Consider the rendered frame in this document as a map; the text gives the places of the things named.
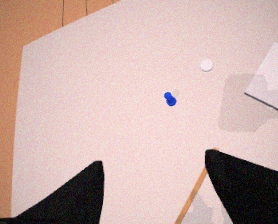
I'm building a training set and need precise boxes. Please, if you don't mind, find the blue pawn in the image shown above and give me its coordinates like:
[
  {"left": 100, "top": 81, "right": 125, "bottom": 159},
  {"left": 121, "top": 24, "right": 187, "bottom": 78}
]
[{"left": 164, "top": 92, "right": 176, "bottom": 106}]

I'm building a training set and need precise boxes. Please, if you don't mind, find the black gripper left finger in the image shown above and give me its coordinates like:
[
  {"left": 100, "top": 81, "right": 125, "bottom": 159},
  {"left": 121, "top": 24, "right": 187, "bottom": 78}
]
[{"left": 0, "top": 160, "right": 105, "bottom": 224}]

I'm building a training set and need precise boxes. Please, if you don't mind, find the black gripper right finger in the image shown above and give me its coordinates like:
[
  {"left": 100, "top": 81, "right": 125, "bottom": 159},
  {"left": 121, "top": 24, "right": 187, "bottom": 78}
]
[{"left": 205, "top": 149, "right": 278, "bottom": 224}]

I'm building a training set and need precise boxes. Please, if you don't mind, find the tan wooden bar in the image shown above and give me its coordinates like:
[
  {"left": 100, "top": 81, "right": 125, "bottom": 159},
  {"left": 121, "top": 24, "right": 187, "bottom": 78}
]
[{"left": 175, "top": 166, "right": 207, "bottom": 224}]

